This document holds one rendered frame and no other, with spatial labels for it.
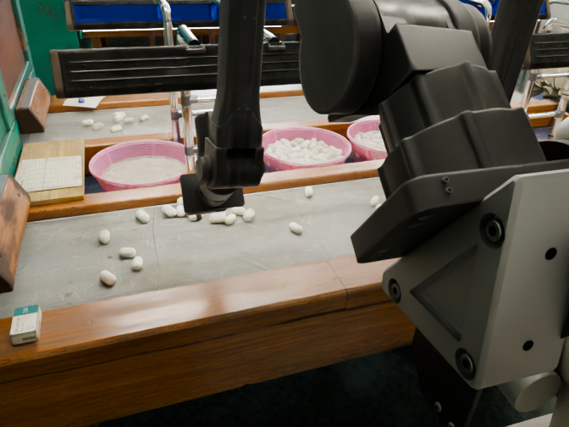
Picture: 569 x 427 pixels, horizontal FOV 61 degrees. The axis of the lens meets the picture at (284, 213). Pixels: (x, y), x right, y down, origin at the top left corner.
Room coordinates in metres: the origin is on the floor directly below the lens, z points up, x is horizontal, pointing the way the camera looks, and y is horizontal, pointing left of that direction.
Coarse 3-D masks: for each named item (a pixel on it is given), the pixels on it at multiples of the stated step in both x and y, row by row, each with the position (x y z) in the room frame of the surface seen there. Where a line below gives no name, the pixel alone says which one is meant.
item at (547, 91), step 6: (558, 78) 3.58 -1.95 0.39; (564, 78) 3.54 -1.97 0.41; (552, 84) 3.64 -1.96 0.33; (558, 84) 3.54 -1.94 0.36; (564, 84) 3.50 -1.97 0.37; (546, 90) 3.48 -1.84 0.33; (552, 90) 3.42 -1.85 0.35; (558, 90) 3.39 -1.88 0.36; (546, 96) 3.47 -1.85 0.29; (552, 96) 3.45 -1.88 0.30; (558, 96) 3.42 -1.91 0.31; (558, 102) 3.42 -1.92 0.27
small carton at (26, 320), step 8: (16, 312) 0.54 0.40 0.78; (24, 312) 0.54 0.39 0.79; (32, 312) 0.54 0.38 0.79; (40, 312) 0.55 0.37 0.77; (16, 320) 0.52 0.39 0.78; (24, 320) 0.52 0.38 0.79; (32, 320) 0.52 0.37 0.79; (40, 320) 0.54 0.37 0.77; (16, 328) 0.51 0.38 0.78; (24, 328) 0.51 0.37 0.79; (32, 328) 0.51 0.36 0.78; (16, 336) 0.50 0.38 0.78; (24, 336) 0.50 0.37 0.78; (32, 336) 0.50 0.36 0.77
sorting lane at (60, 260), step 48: (288, 192) 1.04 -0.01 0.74; (336, 192) 1.05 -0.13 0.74; (48, 240) 0.79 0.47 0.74; (96, 240) 0.80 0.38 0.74; (144, 240) 0.81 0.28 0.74; (192, 240) 0.82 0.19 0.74; (240, 240) 0.82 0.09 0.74; (288, 240) 0.83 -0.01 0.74; (336, 240) 0.84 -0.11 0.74; (48, 288) 0.65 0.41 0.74; (96, 288) 0.65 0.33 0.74; (144, 288) 0.66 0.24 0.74
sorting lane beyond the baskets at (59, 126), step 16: (512, 96) 1.92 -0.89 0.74; (80, 112) 1.52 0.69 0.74; (96, 112) 1.52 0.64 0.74; (112, 112) 1.53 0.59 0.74; (128, 112) 1.54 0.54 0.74; (144, 112) 1.55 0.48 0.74; (160, 112) 1.55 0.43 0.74; (272, 112) 1.60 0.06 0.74; (288, 112) 1.61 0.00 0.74; (304, 112) 1.62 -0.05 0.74; (48, 128) 1.37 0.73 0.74; (64, 128) 1.38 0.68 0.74; (80, 128) 1.38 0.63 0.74; (128, 128) 1.40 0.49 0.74; (144, 128) 1.40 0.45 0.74; (160, 128) 1.41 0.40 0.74
